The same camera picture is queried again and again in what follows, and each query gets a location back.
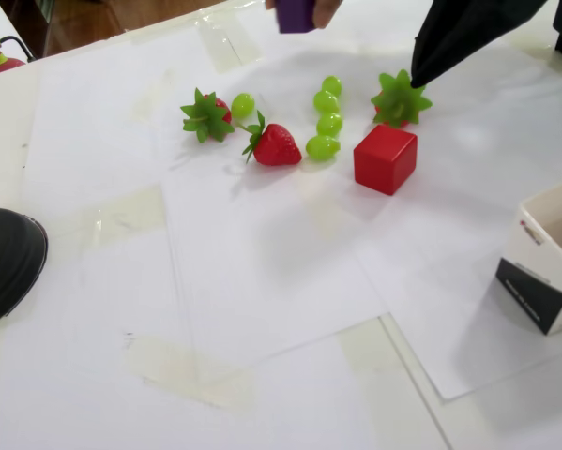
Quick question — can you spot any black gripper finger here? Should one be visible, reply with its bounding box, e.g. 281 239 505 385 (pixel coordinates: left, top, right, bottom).
410 0 550 90

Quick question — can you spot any red wooden cube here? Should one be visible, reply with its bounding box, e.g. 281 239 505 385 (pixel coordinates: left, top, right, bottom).
353 123 418 197

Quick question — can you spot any purple wooden cube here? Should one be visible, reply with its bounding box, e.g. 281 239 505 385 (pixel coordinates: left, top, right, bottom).
274 0 317 35

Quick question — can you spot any person's hand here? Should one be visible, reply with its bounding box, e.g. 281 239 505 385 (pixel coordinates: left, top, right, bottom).
265 0 342 30

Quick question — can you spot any red plastic strawberry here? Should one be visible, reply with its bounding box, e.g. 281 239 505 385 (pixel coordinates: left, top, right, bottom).
241 110 304 168
370 68 434 129
179 87 236 144

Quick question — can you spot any beige masking tape strip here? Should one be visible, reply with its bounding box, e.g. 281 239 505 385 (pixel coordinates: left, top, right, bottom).
79 186 165 246
194 13 266 75
339 318 416 379
129 335 256 412

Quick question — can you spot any open white black cardboard box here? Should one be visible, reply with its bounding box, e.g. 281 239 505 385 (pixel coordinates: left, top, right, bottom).
494 175 562 337

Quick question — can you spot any brown wooden furniture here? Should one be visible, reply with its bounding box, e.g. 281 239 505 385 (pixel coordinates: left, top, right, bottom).
0 0 235 61

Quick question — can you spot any red fire extinguisher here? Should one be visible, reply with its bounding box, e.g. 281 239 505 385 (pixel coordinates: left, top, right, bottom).
0 31 38 79

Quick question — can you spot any black round dome object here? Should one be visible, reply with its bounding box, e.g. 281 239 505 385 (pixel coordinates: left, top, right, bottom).
0 207 50 335

